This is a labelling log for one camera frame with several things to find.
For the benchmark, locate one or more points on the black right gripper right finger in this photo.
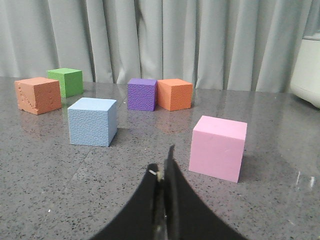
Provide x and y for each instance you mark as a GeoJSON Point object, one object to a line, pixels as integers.
{"type": "Point", "coordinates": [187, 216]}

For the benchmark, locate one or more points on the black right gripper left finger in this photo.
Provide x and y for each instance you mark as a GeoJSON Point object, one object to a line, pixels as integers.
{"type": "Point", "coordinates": [136, 220]}

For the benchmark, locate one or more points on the light blue foam cube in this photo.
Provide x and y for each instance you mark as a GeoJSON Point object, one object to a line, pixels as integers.
{"type": "Point", "coordinates": [92, 121]}

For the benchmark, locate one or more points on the pink foam cube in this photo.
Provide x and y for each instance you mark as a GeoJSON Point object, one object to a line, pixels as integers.
{"type": "Point", "coordinates": [217, 148]}

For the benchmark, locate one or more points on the smooth orange foam cube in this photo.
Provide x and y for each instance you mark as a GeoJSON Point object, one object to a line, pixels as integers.
{"type": "Point", "coordinates": [174, 94]}

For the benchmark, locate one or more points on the purple foam cube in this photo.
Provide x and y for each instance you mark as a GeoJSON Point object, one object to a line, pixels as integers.
{"type": "Point", "coordinates": [141, 94]}

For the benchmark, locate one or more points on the green foam cube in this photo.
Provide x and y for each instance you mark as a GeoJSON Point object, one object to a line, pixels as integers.
{"type": "Point", "coordinates": [70, 81]}

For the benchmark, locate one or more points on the chipped orange foam cube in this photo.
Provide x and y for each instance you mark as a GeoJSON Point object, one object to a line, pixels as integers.
{"type": "Point", "coordinates": [38, 95]}

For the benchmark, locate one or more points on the grey pleated curtain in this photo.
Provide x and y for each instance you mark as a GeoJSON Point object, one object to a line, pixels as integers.
{"type": "Point", "coordinates": [242, 45]}

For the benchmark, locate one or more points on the white appliance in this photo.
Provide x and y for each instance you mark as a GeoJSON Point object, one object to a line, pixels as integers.
{"type": "Point", "coordinates": [305, 80]}

